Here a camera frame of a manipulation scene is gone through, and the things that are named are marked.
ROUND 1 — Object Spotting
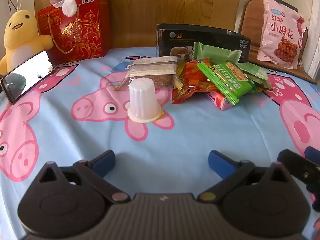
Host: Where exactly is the clear grain bar packet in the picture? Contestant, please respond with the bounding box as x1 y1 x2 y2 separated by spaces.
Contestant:
114 56 178 90

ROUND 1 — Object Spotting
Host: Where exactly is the black cardboard box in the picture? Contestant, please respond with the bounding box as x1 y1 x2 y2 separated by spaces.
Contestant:
155 24 252 63

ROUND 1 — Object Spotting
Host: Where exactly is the small yellow snack packet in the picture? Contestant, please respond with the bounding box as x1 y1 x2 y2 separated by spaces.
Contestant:
174 62 187 90

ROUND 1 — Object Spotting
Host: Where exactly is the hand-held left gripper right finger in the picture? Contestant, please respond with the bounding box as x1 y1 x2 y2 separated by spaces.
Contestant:
197 150 292 202

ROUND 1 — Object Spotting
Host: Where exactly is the wooden headboard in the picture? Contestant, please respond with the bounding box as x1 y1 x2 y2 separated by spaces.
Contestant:
34 0 242 49

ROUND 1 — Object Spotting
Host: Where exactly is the white jelly cup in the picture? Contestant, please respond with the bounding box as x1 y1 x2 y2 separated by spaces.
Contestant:
127 78 164 123

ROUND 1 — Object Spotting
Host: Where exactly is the dark green snack wrapper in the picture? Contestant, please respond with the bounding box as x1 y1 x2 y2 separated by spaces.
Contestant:
236 62 272 92

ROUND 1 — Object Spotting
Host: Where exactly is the small pink snack packet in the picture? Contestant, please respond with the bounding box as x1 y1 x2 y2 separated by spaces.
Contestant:
205 90 234 111

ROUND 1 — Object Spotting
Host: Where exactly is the red gift bag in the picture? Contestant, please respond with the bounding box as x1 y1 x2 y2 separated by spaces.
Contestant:
37 0 112 63

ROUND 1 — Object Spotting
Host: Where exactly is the light green snack wrapper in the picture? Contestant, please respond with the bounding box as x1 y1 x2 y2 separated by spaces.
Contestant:
192 41 242 64

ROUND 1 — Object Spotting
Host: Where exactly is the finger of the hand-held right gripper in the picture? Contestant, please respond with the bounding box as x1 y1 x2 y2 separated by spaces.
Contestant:
277 149 320 193
304 146 320 159

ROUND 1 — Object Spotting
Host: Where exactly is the blue pig printed blanket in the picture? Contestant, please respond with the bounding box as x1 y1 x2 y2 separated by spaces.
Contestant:
0 46 320 240

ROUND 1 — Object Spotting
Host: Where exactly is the orange red snack packet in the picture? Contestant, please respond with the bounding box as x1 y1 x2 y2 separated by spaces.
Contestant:
171 59 220 105

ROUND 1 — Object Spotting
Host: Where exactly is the large pink snack bag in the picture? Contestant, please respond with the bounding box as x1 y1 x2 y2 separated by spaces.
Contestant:
256 0 307 69

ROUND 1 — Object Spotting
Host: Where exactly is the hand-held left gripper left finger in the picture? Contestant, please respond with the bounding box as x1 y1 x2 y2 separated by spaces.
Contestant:
34 149 131 203

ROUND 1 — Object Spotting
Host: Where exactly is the black smartphone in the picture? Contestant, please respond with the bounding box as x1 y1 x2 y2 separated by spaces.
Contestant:
0 50 55 103

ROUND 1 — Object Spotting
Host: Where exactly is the bright green snack packet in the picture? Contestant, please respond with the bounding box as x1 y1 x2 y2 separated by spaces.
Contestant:
197 61 255 105

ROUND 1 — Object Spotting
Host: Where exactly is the yellow duck plush toy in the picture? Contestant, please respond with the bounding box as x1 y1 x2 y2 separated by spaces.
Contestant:
0 9 54 75

